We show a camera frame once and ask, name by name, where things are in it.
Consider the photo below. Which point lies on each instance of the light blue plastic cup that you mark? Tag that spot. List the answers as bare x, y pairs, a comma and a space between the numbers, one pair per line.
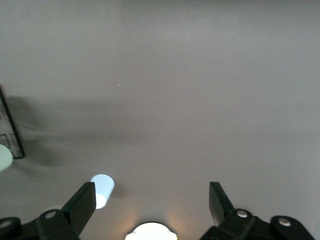
103, 185

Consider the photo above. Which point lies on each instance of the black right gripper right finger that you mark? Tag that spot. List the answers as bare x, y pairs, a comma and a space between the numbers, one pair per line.
221, 215

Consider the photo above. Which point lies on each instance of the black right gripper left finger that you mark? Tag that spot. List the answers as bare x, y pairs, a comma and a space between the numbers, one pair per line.
80, 212

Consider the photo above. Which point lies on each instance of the pale green plastic cup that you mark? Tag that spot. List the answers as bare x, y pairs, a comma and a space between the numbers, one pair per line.
5, 157

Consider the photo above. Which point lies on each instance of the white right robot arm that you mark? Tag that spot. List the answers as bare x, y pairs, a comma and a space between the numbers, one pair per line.
151, 232

